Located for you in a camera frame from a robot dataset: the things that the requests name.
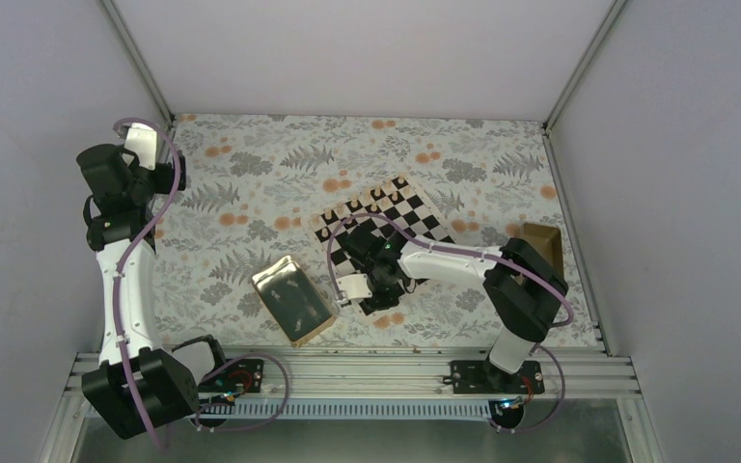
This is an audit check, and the gold tin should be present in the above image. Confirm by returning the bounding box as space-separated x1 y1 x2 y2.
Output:
519 223 565 278
251 256 336 348

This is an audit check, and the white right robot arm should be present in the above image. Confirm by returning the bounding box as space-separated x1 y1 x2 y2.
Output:
336 223 573 393

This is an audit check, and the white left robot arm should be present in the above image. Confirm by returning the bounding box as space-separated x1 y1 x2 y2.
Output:
76 144 231 439

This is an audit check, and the black and white chessboard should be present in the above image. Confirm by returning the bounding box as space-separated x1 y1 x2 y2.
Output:
307 177 458 316

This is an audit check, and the floral patterned table mat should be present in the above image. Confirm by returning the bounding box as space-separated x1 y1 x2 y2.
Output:
153 114 565 345

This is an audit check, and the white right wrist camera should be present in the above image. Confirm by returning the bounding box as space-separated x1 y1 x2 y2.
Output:
336 273 372 305

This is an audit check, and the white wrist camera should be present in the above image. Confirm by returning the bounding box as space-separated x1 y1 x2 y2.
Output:
123 123 159 171
336 273 372 305

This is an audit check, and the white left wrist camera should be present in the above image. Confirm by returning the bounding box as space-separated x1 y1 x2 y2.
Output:
123 123 159 171

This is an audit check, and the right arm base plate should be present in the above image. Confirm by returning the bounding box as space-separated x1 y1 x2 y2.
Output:
442 360 545 395

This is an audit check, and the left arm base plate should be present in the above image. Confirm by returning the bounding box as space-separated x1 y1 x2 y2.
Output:
199 358 264 396

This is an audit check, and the aluminium rail frame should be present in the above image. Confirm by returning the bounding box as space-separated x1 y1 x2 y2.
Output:
41 347 663 462

